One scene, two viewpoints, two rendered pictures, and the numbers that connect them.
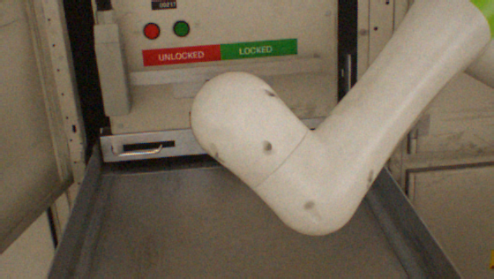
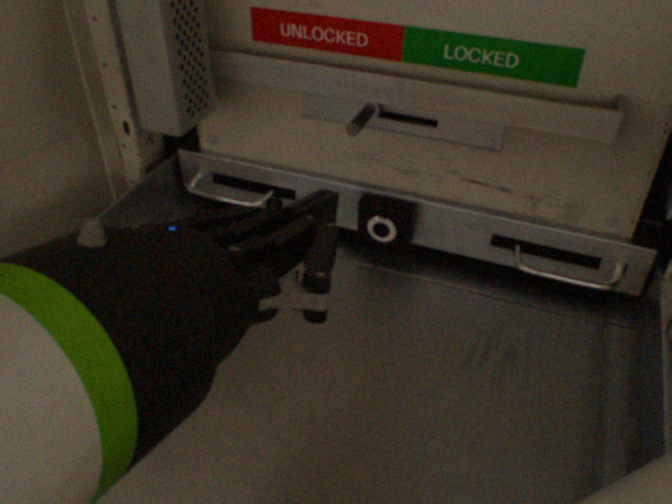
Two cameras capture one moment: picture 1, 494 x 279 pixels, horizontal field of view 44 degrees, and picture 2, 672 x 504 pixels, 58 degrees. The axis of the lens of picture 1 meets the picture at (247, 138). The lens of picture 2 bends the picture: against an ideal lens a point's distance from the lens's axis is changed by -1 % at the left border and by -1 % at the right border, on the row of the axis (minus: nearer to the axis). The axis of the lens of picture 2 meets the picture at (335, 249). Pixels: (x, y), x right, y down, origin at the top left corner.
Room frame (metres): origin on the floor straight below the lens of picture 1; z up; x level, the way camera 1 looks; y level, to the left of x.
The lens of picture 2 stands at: (0.68, -0.14, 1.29)
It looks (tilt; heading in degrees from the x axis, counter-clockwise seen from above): 38 degrees down; 25
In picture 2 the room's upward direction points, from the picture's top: straight up
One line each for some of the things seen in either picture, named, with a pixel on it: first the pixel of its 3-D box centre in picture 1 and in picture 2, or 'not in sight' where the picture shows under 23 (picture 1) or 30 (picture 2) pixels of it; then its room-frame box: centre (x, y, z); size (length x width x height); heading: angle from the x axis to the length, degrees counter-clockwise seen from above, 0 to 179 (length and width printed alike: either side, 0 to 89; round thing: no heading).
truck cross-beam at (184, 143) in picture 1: (226, 134); (395, 204); (1.23, 0.04, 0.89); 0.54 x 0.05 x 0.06; 94
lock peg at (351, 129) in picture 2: not in sight; (362, 109); (1.20, 0.07, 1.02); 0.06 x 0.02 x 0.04; 4
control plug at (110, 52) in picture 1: (114, 67); (168, 34); (1.14, 0.25, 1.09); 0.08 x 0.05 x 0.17; 4
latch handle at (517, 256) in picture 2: not in sight; (566, 264); (1.21, -0.15, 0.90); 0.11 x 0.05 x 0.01; 94
